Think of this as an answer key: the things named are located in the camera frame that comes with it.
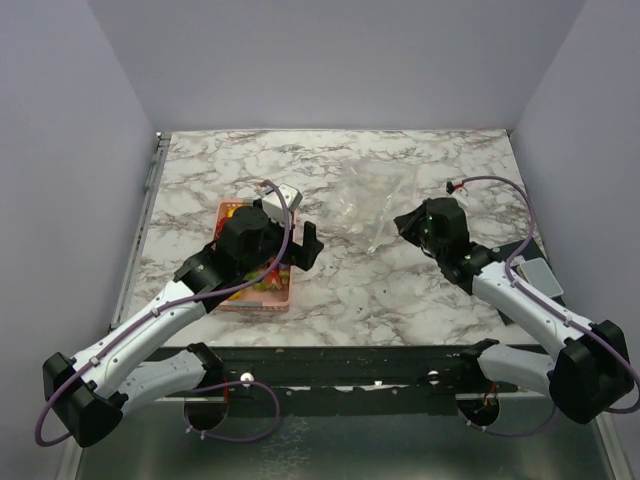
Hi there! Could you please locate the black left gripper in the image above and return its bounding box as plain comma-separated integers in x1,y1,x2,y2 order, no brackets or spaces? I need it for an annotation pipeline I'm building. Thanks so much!
240,211,324,277

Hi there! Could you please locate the green grape bunch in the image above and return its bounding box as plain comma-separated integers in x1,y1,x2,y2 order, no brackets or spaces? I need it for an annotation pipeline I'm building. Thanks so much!
251,265,291,292

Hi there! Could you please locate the clear zip top bag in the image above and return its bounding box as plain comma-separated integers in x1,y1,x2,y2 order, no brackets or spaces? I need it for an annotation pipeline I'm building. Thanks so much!
325,159,418,254

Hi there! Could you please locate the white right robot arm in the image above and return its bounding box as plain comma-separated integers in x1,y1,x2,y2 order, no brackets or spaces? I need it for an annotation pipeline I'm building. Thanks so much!
394,197,634,424

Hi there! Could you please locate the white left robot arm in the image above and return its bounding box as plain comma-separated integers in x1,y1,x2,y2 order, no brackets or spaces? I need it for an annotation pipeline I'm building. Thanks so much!
42,200,324,447

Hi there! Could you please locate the pink perforated plastic basket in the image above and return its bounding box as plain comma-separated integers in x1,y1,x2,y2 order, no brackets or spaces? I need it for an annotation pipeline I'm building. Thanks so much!
213,199,293,312

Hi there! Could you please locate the black pad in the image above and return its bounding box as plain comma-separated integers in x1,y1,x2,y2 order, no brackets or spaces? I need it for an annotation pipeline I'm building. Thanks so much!
492,240,565,308

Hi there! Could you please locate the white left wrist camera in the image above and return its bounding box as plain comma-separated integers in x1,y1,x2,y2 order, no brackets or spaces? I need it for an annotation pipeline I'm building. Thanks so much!
262,184,303,224

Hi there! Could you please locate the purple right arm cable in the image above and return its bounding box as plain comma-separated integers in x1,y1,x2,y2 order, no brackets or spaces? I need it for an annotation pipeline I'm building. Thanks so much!
448,176,640,437

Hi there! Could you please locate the black mounting rail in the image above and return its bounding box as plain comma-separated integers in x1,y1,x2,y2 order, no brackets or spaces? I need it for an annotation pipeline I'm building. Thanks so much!
182,343,517,425

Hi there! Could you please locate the aluminium side rail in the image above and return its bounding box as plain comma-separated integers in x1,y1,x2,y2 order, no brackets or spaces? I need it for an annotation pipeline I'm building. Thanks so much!
109,132,172,331

